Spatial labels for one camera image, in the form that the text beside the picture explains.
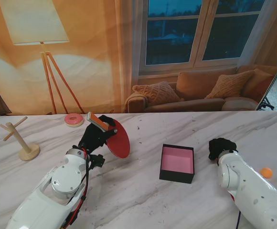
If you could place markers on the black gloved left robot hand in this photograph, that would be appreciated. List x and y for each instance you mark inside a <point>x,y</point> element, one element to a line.
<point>93,138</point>

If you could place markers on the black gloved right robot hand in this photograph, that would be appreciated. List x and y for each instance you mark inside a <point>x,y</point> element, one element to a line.
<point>222,145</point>

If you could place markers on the red ping pong bat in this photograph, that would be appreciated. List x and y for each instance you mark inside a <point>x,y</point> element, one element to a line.
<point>119,143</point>

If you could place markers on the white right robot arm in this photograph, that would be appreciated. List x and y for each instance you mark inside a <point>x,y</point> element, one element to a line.
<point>248,190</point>

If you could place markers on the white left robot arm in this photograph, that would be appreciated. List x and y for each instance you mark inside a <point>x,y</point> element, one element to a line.
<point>57,190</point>

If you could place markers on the black box with pink inside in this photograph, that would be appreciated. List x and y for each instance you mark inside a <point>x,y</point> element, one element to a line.
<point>176,162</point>

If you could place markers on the orange ping pong ball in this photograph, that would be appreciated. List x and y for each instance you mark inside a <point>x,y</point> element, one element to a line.
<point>267,172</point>

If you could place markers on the pink frosted toy donut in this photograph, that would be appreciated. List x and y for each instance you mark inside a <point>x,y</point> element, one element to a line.
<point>74,120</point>

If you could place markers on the black tripod stand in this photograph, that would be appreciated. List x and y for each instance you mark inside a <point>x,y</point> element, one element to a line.
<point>266,103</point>

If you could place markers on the wooden peg stand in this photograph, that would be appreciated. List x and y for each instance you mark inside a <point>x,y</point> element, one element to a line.
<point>28,152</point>

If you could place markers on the printed living room backdrop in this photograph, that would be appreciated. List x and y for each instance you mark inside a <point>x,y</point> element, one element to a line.
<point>93,59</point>

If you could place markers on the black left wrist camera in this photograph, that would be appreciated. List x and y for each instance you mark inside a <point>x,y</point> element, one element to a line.
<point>97,161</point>

